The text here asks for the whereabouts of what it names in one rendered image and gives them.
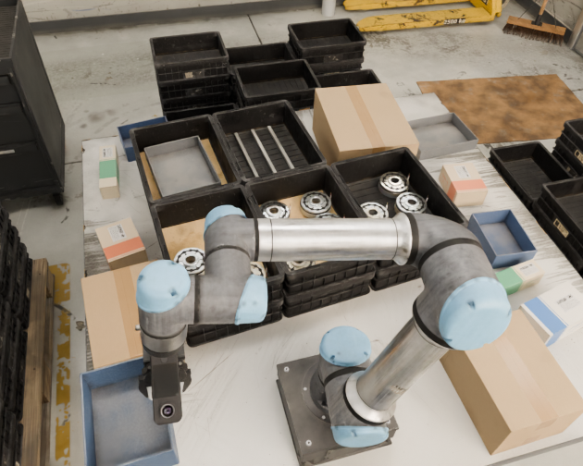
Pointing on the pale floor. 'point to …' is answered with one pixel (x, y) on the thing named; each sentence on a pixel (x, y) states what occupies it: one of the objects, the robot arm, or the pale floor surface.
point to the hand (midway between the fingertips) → (165, 401)
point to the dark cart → (17, 109)
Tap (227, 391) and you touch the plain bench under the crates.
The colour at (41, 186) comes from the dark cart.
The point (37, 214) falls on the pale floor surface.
